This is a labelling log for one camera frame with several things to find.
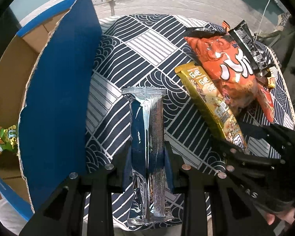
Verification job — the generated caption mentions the grey power cable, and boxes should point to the grey power cable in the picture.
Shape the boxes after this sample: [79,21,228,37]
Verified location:
[105,0,116,17]

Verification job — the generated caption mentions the blue cardboard box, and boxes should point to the blue cardboard box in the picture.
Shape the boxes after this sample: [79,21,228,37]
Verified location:
[0,0,102,220]

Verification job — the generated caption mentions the black snack packet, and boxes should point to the black snack packet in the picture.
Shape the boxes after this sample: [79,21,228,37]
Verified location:
[229,20,275,74]

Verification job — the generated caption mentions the orange squid snack bag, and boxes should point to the orange squid snack bag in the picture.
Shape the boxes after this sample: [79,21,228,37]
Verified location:
[184,27,276,123]

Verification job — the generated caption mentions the silver blue biscuit package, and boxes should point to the silver blue biscuit package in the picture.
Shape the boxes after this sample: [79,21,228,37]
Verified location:
[121,86,172,227]

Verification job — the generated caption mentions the yellow snack bar package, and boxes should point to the yellow snack bar package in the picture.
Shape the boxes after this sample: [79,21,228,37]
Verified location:
[175,62,249,154]

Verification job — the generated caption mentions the person's right hand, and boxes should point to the person's right hand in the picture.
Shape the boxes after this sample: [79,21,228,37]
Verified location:
[265,207,295,225]

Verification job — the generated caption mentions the white hanging cord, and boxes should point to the white hanging cord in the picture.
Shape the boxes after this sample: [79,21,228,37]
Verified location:
[254,0,272,40]

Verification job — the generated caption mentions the green popcorn snack bag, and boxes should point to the green popcorn snack bag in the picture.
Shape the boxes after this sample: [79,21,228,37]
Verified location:
[0,125,18,155]

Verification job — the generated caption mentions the navy patterned tablecloth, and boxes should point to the navy patterned tablecloth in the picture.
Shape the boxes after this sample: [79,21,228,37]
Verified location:
[85,14,295,230]

